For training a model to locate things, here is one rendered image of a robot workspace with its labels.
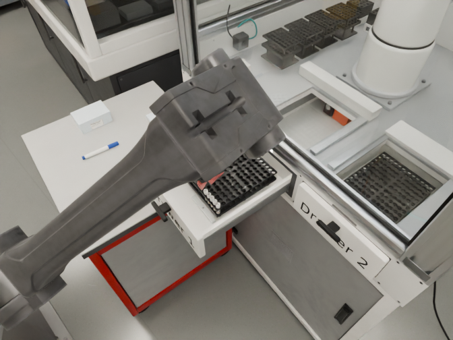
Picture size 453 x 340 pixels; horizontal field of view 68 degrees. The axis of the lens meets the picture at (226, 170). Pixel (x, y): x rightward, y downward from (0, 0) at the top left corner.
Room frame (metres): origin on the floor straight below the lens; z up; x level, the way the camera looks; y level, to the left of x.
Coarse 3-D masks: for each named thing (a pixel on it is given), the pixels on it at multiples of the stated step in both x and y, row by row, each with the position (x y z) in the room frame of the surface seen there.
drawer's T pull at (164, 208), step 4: (152, 204) 0.51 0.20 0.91; (156, 204) 0.51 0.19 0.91; (160, 204) 0.51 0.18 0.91; (164, 204) 0.51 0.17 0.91; (168, 204) 0.51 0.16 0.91; (156, 208) 0.49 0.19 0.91; (160, 208) 0.49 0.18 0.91; (164, 208) 0.49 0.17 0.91; (168, 208) 0.49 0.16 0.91; (160, 212) 0.48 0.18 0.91; (164, 212) 0.48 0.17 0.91; (160, 216) 0.47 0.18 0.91; (164, 216) 0.47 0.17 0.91; (164, 220) 0.46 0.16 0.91
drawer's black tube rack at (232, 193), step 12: (228, 168) 0.64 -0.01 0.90; (240, 168) 0.65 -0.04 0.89; (252, 168) 0.64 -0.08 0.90; (264, 168) 0.64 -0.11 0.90; (216, 180) 0.60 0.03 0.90; (228, 180) 0.60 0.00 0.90; (240, 180) 0.60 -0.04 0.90; (252, 180) 0.62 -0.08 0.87; (264, 180) 0.60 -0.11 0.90; (216, 192) 0.55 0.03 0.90; (228, 192) 0.55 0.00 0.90; (240, 192) 0.55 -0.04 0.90; (252, 192) 0.57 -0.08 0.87; (228, 204) 0.53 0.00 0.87; (216, 216) 0.50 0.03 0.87
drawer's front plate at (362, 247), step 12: (300, 192) 0.55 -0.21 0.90; (312, 192) 0.53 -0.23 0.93; (300, 204) 0.54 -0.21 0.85; (312, 204) 0.51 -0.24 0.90; (324, 204) 0.49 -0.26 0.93; (324, 216) 0.47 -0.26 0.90; (336, 216) 0.45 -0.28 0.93; (348, 228) 0.42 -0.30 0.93; (348, 240) 0.40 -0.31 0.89; (360, 240) 0.38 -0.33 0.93; (348, 252) 0.39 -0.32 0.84; (360, 252) 0.37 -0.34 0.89; (372, 252) 0.35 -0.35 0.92; (372, 264) 0.34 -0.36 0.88; (384, 264) 0.33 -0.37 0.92; (372, 276) 0.33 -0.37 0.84
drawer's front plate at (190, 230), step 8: (168, 192) 0.54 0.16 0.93; (160, 200) 0.55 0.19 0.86; (168, 200) 0.51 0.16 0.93; (176, 208) 0.48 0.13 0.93; (176, 216) 0.48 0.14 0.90; (184, 216) 0.46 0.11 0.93; (176, 224) 0.49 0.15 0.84; (184, 224) 0.44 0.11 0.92; (192, 224) 0.44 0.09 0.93; (184, 232) 0.45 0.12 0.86; (192, 232) 0.41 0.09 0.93; (192, 240) 0.42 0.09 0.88; (200, 240) 0.39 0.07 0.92; (200, 248) 0.39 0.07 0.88; (200, 256) 0.39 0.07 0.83
